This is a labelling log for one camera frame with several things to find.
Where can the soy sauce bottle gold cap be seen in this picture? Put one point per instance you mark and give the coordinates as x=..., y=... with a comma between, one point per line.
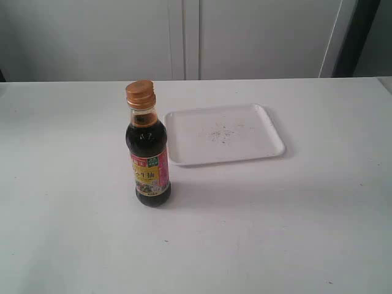
x=146, y=139

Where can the white plastic tray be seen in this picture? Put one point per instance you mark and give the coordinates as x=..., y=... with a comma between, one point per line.
x=216, y=135

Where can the white cabinet doors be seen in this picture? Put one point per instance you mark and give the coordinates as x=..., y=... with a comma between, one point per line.
x=170, y=40

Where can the dark vertical post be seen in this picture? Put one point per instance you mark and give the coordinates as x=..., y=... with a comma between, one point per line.
x=354, y=40

